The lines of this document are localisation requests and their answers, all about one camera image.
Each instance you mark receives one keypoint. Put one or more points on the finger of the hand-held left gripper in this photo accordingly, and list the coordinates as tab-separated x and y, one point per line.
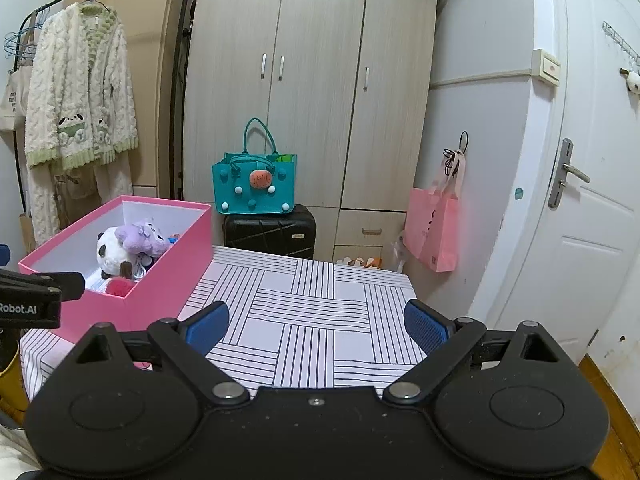
70	285
4	255

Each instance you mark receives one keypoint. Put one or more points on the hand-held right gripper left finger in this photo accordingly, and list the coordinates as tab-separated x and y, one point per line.
210	322

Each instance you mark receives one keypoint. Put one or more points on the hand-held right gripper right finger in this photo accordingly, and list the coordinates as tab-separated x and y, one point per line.
425	327

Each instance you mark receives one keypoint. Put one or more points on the pink fluffy pom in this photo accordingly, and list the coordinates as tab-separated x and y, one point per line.
120	287

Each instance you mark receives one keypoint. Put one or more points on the white panda plush toy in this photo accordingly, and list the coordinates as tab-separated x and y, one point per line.
110	252

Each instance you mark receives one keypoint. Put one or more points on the pink cardboard box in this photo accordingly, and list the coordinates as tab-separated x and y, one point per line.
160	285

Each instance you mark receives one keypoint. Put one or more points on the purple plush toy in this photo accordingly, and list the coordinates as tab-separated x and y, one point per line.
142	240

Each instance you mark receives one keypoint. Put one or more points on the yellow bin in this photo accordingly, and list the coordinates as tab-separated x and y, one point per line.
10	375

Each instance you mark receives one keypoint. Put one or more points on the clear plastic bag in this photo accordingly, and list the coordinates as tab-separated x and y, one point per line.
140	267

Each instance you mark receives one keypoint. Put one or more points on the striped tablecloth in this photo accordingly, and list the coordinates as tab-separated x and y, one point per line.
300	310

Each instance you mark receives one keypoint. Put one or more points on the orange patterned gift bag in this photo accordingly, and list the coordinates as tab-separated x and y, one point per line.
360	261

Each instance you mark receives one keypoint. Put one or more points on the pink shopping bag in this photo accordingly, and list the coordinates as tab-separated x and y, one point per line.
435	230

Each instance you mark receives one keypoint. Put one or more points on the black suitcase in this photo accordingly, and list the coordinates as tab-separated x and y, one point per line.
270	235

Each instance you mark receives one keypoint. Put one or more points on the teal felt handbag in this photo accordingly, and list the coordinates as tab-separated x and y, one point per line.
250	185

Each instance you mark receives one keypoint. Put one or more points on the cream canvas tote bag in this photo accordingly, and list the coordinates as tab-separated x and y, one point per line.
12	105

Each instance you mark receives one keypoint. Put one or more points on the white door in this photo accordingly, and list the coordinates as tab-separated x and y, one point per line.
590	260

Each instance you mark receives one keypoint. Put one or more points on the cream knitted cardigan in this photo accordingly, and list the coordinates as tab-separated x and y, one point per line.
75	85

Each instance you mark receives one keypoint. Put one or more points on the black clothes rack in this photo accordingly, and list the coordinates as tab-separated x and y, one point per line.
176	110

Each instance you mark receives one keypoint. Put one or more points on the beige wardrobe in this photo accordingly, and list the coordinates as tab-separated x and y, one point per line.
320	135

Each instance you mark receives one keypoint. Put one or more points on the beige wooden panel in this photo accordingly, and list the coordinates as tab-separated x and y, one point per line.
150	60

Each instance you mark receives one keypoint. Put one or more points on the beige wall box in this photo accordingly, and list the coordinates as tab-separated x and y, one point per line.
547	67

